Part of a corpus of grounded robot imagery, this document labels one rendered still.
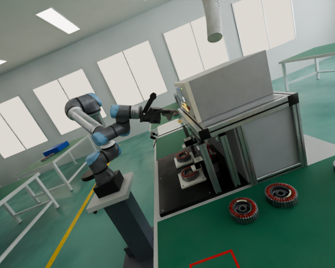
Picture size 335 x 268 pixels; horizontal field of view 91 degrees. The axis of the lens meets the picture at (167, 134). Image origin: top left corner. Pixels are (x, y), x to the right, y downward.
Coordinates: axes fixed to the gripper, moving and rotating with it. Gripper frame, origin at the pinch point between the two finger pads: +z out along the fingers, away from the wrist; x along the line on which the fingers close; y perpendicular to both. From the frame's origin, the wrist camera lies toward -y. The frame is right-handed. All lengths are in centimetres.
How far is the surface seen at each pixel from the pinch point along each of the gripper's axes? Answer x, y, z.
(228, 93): 14.3, -11.2, 22.6
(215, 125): 25.4, 1.6, 13.8
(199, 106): 14.3, -4.6, 9.4
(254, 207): 40, 31, 29
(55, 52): -468, -84, -312
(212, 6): -110, -96, 45
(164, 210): 22, 49, -5
